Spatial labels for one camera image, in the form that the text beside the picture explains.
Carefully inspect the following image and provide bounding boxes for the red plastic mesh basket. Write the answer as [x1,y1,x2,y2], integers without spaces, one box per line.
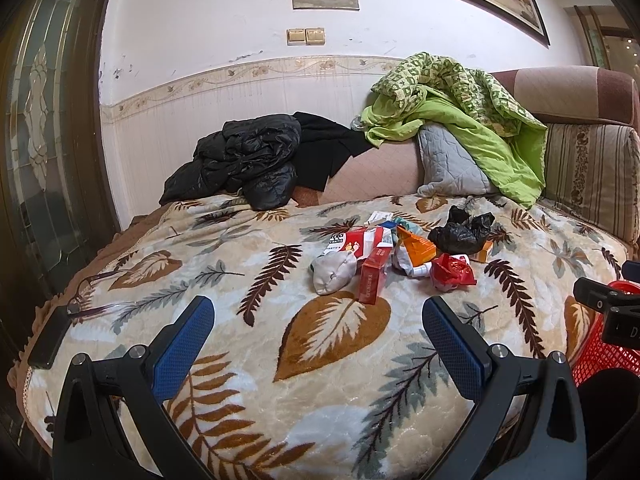
[572,309,639,386]

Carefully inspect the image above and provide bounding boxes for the red wrapper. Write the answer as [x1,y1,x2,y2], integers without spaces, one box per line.
[431,254,477,292]

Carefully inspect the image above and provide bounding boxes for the white spray bottle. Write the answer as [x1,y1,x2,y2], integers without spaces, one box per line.
[406,262,431,278]

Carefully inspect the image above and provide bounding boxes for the orange medicine box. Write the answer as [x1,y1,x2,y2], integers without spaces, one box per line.
[469,240,494,263]

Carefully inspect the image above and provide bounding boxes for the orange snack wrapper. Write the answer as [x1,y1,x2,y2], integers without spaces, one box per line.
[393,226,437,275]

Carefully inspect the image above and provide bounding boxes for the black plastic bag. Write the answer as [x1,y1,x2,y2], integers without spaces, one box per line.
[427,206,495,255]

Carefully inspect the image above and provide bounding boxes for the red rectangular box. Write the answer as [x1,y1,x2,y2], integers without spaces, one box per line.
[358,247,393,304]

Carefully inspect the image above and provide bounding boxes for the red foot patch packet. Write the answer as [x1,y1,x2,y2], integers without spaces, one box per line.
[324,226,384,259]

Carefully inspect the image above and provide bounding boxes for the white grey sock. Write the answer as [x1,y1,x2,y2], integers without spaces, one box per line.
[309,252,358,296]

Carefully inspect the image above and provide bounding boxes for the white barcode box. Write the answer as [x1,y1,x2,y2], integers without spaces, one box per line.
[366,210,394,226]

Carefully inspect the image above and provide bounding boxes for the teal tissue packet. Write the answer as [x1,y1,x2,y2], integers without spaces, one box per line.
[393,217,426,236]

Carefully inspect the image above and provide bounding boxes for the leaf patterned bed blanket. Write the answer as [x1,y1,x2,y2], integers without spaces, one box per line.
[6,192,633,480]

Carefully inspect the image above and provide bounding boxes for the striped brown sofa cushion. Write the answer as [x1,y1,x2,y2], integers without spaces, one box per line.
[542,124,639,245]

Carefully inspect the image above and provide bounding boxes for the stained glass wooden door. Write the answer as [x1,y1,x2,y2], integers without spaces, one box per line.
[0,0,122,302]

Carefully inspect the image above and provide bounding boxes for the grey quilted pillow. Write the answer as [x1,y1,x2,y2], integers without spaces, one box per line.
[418,122,499,197]

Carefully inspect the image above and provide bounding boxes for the green patterned quilt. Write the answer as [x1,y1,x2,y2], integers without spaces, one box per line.
[359,52,548,208]

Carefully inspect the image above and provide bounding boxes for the black puffer jacket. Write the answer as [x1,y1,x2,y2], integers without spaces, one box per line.
[160,114,302,211]

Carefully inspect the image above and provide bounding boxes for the brown sofa backrest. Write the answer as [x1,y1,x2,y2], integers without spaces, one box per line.
[495,65,639,129]

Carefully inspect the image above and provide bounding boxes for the black cloth garment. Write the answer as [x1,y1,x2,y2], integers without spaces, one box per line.
[292,112,373,192]

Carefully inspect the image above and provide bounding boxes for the beige wall switches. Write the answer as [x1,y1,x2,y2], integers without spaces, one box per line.
[285,27,326,46]

